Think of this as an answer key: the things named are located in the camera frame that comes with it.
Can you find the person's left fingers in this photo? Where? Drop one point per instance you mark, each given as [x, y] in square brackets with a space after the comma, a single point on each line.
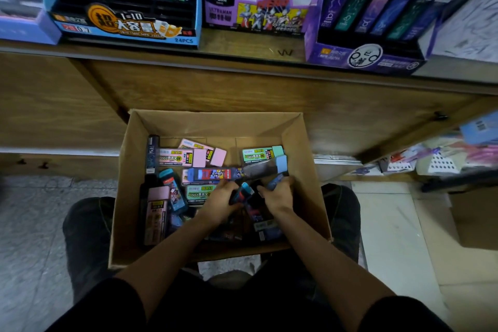
[229, 189]

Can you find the person's left forearm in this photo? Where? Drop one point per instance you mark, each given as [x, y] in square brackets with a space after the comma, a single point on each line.
[171, 254]

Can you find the slim dark refill packet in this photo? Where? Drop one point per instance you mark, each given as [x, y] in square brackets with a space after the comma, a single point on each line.
[152, 154]

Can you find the brown cardboard box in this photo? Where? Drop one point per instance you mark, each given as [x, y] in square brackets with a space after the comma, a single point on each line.
[132, 172]

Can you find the row of dark starsign packets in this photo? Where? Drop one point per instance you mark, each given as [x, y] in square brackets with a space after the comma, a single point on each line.
[385, 9]

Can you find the person's right forearm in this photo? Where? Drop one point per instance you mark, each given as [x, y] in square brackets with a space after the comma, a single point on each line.
[326, 261]

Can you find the black refill packet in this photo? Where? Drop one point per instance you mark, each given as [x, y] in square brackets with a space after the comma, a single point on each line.
[142, 207]

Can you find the small white perforated basket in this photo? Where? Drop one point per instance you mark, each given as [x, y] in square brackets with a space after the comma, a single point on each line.
[400, 166]

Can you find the green refill packet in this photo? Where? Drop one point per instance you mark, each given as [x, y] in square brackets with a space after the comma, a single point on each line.
[199, 192]
[258, 154]

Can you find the person's right fingers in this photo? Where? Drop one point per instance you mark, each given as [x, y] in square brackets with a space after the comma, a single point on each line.
[272, 187]

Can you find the large pink refill packet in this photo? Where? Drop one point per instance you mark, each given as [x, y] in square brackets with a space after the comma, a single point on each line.
[156, 219]

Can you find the light blue barcode packet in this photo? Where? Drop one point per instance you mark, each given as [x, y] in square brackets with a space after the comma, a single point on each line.
[480, 128]

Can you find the blue display box black tray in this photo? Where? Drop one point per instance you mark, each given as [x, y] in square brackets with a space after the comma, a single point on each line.
[124, 24]

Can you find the plain brown carton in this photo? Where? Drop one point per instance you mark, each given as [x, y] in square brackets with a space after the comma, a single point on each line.
[476, 219]

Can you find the person's left hand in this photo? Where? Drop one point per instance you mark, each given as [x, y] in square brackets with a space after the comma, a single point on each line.
[216, 201]

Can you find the dark cartoon refill packet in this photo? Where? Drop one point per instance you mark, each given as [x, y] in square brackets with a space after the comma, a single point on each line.
[258, 219]

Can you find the person's right hand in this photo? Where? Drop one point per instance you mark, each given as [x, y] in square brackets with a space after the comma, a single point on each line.
[281, 197]

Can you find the teal capped cartoon refill packet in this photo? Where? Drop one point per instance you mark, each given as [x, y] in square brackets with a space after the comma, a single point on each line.
[174, 191]

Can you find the black cabinet knob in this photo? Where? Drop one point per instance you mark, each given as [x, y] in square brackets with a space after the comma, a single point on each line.
[441, 116]

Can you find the white printed paper box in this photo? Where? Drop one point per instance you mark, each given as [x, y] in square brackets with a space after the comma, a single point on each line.
[472, 24]

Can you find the long blue cartoon refill packet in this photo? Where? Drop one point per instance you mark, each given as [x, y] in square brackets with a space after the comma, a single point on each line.
[212, 174]

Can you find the person's black shirt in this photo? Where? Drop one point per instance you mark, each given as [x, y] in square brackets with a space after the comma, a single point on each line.
[241, 312]

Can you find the blue capped cartoon refill packet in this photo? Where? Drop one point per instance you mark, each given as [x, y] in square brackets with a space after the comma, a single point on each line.
[243, 191]

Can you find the wooden counter cabinet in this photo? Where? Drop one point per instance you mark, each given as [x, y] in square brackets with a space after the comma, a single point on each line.
[241, 90]

